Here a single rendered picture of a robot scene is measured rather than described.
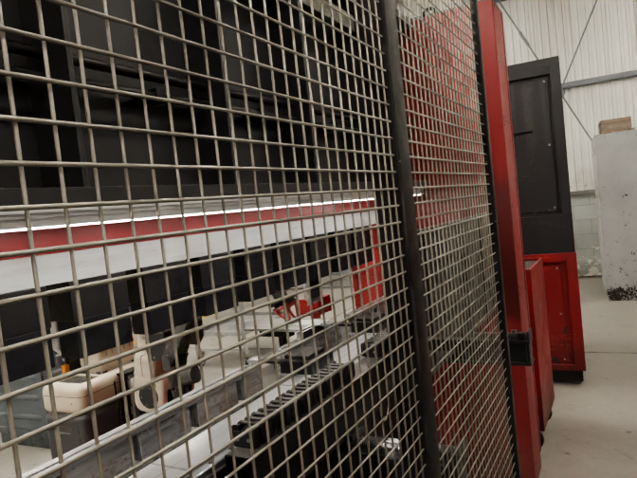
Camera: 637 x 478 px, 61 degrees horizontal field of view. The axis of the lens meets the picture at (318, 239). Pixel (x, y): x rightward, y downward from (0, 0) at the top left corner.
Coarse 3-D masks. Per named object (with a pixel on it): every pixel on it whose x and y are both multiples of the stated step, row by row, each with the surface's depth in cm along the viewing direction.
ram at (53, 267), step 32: (96, 224) 120; (128, 224) 128; (192, 224) 147; (224, 224) 158; (320, 224) 208; (352, 224) 232; (64, 256) 113; (96, 256) 119; (128, 256) 127; (160, 256) 136; (192, 256) 146; (0, 288) 101
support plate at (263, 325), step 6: (258, 324) 218; (264, 324) 217; (276, 324) 214; (288, 324) 212; (246, 330) 213; (252, 330) 212; (258, 330) 210; (264, 330) 209; (276, 330) 206; (282, 330) 205; (288, 330) 204; (294, 330) 202
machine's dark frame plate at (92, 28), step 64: (64, 0) 97; (128, 0) 125; (192, 0) 137; (256, 0) 170; (0, 64) 91; (64, 64) 97; (128, 64) 124; (192, 64) 139; (320, 64) 205; (0, 128) 97; (64, 128) 98; (256, 128) 166; (320, 128) 199; (0, 192) 84; (192, 192) 121
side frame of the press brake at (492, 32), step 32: (416, 32) 264; (416, 64) 265; (448, 96) 259; (448, 128) 261; (512, 128) 269; (416, 160) 270; (480, 160) 255; (512, 160) 264; (448, 192) 264; (512, 192) 258; (416, 224) 273; (512, 224) 251; (512, 256) 252; (512, 288) 254; (512, 320) 255; (480, 416) 267; (480, 448) 269
